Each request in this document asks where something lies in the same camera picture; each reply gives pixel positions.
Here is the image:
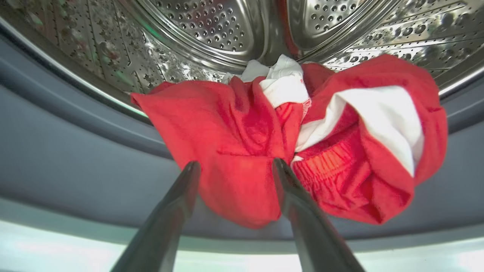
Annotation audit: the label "white front-load washing machine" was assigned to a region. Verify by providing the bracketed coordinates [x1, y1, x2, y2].
[0, 196, 484, 272]

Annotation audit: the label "plain red garment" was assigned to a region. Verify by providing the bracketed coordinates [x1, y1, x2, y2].
[130, 76, 305, 229]

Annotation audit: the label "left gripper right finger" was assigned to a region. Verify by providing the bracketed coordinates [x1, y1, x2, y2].
[272, 158, 365, 272]

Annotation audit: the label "red and white shorts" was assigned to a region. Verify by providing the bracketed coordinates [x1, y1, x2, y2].
[222, 54, 449, 226]

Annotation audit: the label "perforated stainless steel drum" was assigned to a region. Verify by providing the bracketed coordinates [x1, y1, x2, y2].
[0, 0, 484, 117]

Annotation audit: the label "grey rubber door gasket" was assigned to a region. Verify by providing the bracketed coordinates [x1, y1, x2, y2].
[0, 26, 484, 242]

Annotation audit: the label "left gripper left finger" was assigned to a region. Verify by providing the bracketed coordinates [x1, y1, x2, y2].
[111, 161, 201, 272]

